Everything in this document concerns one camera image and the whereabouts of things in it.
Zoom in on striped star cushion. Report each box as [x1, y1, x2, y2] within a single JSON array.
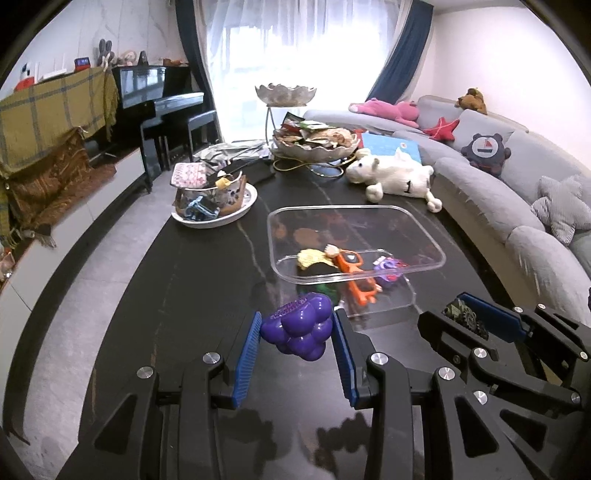
[[531, 174, 591, 245]]

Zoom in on white and red toy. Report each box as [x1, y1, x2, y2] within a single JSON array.
[[14, 62, 37, 90]]

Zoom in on orange glasses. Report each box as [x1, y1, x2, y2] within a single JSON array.
[[333, 249, 383, 305]]

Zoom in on yellow flower-shaped keychain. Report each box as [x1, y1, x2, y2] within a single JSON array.
[[297, 248, 334, 269]]

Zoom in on pink plush toy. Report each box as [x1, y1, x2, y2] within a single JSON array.
[[348, 99, 420, 127]]

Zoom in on green ball with black band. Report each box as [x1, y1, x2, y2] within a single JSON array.
[[295, 263, 345, 305]]

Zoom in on pile of snack packets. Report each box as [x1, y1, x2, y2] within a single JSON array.
[[274, 113, 358, 148]]

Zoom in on white router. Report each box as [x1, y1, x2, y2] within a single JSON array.
[[39, 55, 70, 83]]

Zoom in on brown printed basket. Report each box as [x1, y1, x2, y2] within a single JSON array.
[[210, 172, 247, 215]]

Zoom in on purple toy camera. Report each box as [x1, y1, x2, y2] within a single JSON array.
[[372, 257, 409, 288]]

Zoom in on brown plush toy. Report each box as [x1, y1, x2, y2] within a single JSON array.
[[455, 88, 488, 115]]

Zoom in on brown patterned cloth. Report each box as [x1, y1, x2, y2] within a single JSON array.
[[0, 127, 116, 250]]

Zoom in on black piano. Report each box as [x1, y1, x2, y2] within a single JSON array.
[[111, 65, 206, 153]]

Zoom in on patterned fabric pouch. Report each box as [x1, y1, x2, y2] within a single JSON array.
[[171, 161, 213, 189]]

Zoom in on white plush sheep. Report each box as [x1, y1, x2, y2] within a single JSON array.
[[345, 148, 443, 213]]

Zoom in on black marble desktop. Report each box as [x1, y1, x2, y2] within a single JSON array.
[[76, 161, 591, 480]]

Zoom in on clear plastic container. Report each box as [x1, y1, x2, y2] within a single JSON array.
[[267, 205, 448, 319]]

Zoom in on yellow plaid blanket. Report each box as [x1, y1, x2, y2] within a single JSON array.
[[0, 67, 120, 178]]

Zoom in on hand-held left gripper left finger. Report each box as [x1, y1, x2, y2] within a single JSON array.
[[55, 311, 264, 480]]

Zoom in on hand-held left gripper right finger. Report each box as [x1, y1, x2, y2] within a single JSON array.
[[333, 308, 543, 480]]

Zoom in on white sheer curtain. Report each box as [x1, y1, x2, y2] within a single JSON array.
[[203, 0, 402, 139]]

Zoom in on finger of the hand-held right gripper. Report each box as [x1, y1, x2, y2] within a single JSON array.
[[417, 311, 583, 407], [455, 292, 591, 365]]

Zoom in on grey sofa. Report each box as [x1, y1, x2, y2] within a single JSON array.
[[302, 95, 591, 324]]

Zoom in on black piano bench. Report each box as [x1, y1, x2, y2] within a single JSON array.
[[140, 110, 219, 192]]

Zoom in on crumpled grey bag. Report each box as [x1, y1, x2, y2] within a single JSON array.
[[194, 142, 271, 167]]

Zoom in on red starfish plush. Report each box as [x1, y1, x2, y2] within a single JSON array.
[[422, 116, 461, 141]]

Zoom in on blue curtain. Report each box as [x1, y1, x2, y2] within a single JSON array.
[[366, 0, 435, 103], [175, 0, 222, 144]]

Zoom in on black wallet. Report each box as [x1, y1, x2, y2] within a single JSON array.
[[228, 159, 277, 184]]

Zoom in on silver two-tier lotus stand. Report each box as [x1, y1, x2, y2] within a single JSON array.
[[255, 83, 361, 178]]

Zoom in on purple grape toy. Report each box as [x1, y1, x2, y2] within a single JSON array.
[[260, 292, 334, 361]]

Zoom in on white low cabinet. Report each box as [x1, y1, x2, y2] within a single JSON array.
[[0, 148, 151, 315]]

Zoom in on white oval tray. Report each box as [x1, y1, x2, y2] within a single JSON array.
[[171, 182, 258, 229]]

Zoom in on blue picture book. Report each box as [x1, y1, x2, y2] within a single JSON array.
[[360, 133, 423, 164]]

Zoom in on navy sailboat cushion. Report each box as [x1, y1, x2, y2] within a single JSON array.
[[461, 133, 512, 178]]

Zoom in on dark green toy vehicle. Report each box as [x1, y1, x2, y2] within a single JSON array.
[[442, 299, 490, 341]]

